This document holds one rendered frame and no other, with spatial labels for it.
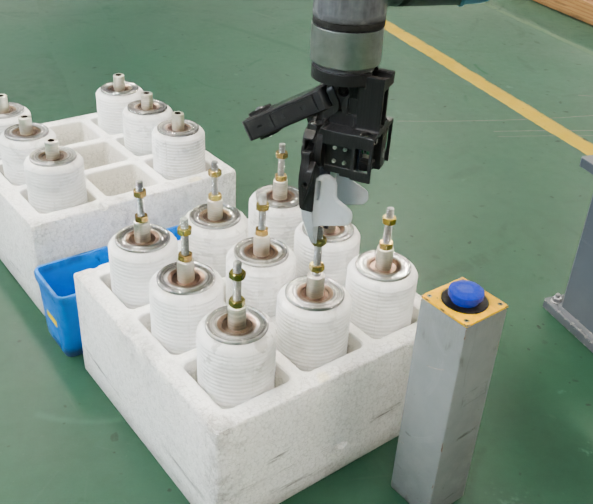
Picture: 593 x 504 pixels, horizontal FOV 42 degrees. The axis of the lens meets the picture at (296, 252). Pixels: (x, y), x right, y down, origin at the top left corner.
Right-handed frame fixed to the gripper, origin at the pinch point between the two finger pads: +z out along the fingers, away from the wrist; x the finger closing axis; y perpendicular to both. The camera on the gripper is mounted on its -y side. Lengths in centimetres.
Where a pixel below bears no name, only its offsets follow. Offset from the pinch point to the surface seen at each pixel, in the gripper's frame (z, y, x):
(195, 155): 14, -37, 36
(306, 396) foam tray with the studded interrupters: 18.1, 4.0, -9.7
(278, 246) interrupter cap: 9.7, -8.0, 7.9
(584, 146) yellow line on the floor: 35, 27, 131
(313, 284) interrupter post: 7.9, 0.8, -1.1
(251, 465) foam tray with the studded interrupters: 25.0, 0.1, -16.5
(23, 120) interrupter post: 7, -63, 22
